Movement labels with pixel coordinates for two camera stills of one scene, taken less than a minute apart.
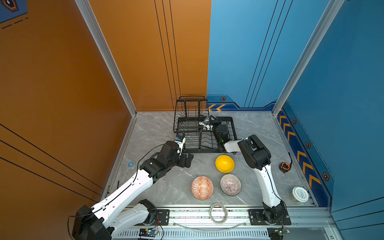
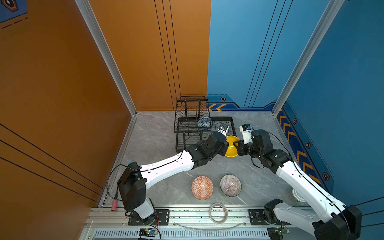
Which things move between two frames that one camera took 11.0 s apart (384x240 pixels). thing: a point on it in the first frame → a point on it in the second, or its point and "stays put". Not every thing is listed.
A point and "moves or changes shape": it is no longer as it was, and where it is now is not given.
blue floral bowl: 207,123 stays put
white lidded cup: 300,194 stays put
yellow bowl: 224,163 moves or changes shape
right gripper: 216,122 → 240,143
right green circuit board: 277,233 stays put
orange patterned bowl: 202,188 stays put
